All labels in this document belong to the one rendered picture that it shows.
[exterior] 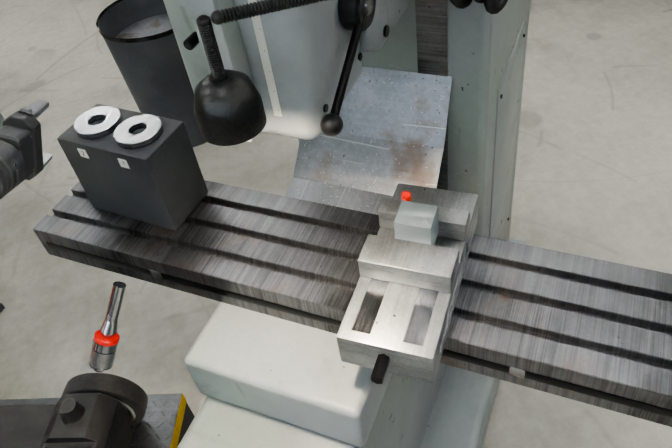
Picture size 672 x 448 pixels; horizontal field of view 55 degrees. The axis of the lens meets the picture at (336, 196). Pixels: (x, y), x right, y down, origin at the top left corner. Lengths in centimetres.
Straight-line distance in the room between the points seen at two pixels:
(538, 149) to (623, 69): 75
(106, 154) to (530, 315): 80
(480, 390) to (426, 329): 94
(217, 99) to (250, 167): 232
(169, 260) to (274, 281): 22
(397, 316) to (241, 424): 41
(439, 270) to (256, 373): 37
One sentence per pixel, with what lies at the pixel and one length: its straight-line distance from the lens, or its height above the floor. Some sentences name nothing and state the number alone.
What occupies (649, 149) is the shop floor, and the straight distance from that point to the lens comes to 301.
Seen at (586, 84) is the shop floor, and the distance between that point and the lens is 334.
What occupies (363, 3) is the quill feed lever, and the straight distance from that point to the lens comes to 87.
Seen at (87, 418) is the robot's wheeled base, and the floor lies 61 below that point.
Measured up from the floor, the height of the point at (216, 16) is 158.
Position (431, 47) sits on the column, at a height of 120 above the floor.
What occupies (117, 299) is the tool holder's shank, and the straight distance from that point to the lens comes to 128.
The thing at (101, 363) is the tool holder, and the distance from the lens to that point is 135.
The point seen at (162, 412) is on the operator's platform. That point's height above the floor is 40.
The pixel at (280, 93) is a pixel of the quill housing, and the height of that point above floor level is 140.
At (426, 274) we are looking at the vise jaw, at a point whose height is 109.
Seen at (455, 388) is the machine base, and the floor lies 20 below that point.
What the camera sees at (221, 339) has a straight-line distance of 121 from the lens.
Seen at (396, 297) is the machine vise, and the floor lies 105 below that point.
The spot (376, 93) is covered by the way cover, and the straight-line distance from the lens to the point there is 135.
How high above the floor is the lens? 186
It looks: 43 degrees down
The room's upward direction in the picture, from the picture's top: 10 degrees counter-clockwise
